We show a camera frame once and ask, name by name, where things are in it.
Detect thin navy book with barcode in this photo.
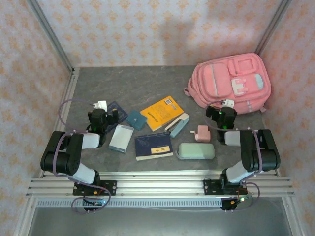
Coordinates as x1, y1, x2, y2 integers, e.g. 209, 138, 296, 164
105, 101, 128, 133

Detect teal snap wallet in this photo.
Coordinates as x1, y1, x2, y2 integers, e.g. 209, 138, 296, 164
126, 110, 148, 131

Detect white notebook teal edges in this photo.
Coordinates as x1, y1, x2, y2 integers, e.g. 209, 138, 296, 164
108, 124, 135, 153

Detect white and blue stapler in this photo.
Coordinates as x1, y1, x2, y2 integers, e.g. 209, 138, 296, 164
164, 113, 190, 139

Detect mint green pencil case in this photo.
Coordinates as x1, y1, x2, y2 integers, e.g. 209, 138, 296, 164
175, 143, 216, 160

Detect pink backpack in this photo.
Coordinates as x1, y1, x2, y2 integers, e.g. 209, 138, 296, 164
184, 53, 272, 114

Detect navy book with yellow label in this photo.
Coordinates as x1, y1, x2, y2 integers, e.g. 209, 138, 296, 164
134, 132, 174, 162

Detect small circuit board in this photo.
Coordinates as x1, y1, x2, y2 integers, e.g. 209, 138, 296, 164
83, 198, 107, 207
228, 195, 253, 205

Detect grey metal shelf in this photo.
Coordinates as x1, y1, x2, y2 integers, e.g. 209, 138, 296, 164
27, 207, 293, 236

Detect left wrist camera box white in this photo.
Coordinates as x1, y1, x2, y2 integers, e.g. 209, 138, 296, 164
94, 100, 108, 111

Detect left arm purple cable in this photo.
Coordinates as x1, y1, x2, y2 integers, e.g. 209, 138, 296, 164
53, 98, 112, 215

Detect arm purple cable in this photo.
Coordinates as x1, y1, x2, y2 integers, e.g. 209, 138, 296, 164
53, 98, 112, 215
204, 100, 261, 211

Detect aluminium side rail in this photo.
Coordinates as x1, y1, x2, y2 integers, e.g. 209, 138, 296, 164
39, 67, 81, 177

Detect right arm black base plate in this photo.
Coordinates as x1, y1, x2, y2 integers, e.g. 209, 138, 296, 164
203, 178, 248, 196

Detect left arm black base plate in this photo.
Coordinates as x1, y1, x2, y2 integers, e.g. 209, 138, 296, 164
72, 180, 118, 197

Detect aluminium rail beam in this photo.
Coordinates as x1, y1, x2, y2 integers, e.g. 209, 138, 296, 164
26, 169, 295, 199

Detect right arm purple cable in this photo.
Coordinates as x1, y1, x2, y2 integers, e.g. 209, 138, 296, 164
204, 100, 261, 211

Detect grey slotted cable duct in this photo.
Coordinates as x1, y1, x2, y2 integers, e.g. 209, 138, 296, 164
36, 198, 223, 208

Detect aluminium frame post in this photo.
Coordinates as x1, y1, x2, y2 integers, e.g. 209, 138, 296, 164
26, 0, 74, 73
255, 0, 293, 56

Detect aluminium frame leg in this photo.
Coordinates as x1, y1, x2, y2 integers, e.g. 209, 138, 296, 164
13, 198, 37, 236
282, 196, 304, 236

